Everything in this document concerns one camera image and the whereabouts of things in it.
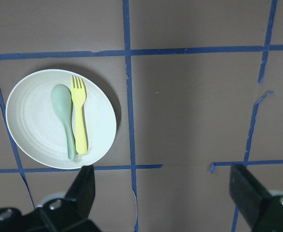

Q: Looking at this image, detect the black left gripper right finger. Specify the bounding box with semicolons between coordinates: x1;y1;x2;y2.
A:
229;164;272;229

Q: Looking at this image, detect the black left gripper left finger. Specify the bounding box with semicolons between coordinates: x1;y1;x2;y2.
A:
64;165;95;218

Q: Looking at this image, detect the pale green plastic spoon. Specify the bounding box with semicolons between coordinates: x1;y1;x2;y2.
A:
51;84;76;160

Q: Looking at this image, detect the yellow plastic fork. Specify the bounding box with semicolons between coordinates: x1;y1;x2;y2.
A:
71;76;87;155

